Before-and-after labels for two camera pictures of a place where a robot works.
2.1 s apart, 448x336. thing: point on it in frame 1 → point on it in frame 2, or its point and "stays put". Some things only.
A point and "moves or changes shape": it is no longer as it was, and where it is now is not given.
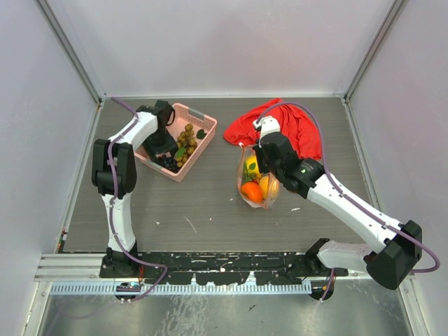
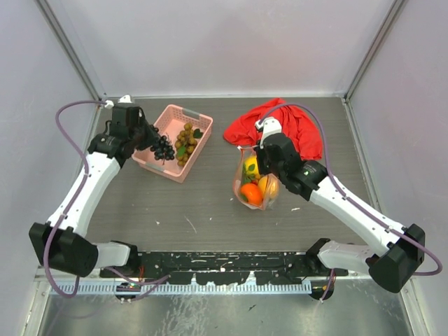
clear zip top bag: [255, 188] stays put
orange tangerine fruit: [252, 191] stays put
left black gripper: [169, 145] → [152, 137]
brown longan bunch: [186, 143] stays put
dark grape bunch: [168, 162] moves or changes shape
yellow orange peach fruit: [270, 187] stays put
